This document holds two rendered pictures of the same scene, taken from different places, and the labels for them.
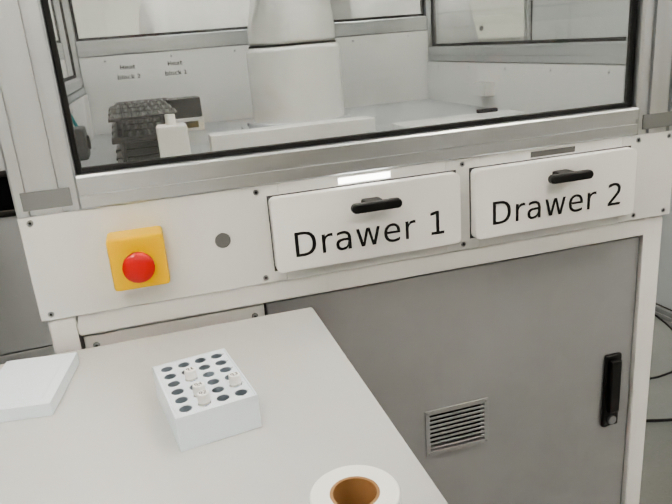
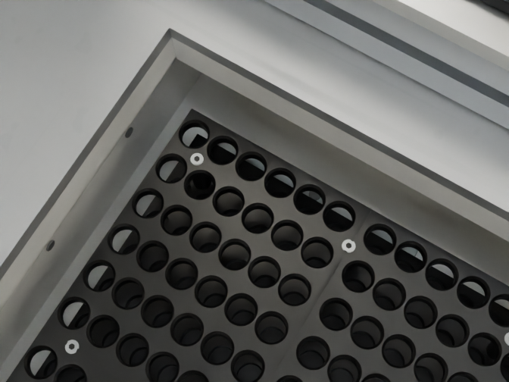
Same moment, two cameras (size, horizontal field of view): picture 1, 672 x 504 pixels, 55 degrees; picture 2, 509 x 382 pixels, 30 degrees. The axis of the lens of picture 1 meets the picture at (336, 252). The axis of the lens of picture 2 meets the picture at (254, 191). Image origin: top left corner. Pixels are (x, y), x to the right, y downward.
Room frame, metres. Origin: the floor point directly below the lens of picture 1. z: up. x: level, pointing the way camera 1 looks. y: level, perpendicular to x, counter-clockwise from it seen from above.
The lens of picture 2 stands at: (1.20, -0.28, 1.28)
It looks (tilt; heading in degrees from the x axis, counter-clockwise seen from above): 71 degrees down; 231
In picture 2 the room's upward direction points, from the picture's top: 5 degrees counter-clockwise
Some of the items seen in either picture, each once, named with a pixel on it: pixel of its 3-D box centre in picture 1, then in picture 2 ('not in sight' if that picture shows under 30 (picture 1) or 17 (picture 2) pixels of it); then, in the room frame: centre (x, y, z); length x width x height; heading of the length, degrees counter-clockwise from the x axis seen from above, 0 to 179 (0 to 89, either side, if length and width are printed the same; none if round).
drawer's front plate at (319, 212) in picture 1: (369, 221); not in sight; (0.93, -0.05, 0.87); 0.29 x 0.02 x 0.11; 105
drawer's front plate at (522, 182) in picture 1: (555, 192); not in sight; (1.01, -0.36, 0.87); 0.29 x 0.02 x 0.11; 105
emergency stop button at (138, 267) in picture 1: (138, 266); not in sight; (0.79, 0.25, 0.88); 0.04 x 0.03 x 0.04; 105
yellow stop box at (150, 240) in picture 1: (138, 258); not in sight; (0.83, 0.26, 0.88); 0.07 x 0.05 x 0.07; 105
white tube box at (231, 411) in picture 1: (204, 395); not in sight; (0.62, 0.15, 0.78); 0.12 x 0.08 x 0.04; 24
